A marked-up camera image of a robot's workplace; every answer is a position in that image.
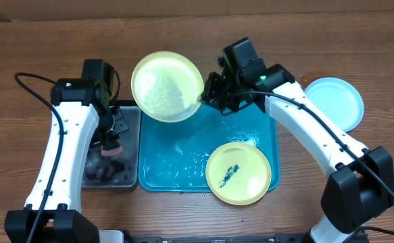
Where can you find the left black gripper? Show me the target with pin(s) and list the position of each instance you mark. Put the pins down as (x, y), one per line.
(101, 141)

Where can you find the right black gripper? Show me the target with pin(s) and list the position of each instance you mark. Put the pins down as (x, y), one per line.
(212, 88)

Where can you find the pink green scrub sponge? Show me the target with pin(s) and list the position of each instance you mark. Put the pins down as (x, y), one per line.
(111, 150)

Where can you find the yellow-green plate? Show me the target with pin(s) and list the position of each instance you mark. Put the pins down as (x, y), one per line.
(238, 173)
(167, 86)

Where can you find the light blue plate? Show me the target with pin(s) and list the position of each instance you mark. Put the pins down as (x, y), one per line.
(338, 100)

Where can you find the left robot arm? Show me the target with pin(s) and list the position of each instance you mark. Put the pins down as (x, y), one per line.
(81, 114)

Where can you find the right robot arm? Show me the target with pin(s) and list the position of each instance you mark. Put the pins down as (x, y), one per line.
(360, 181)

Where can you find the black water basin tray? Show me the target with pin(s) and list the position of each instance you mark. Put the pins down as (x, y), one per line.
(121, 170)

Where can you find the teal plastic tray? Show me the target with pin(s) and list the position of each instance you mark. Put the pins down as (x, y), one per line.
(173, 156)

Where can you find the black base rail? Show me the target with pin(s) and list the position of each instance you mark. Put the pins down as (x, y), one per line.
(200, 239)

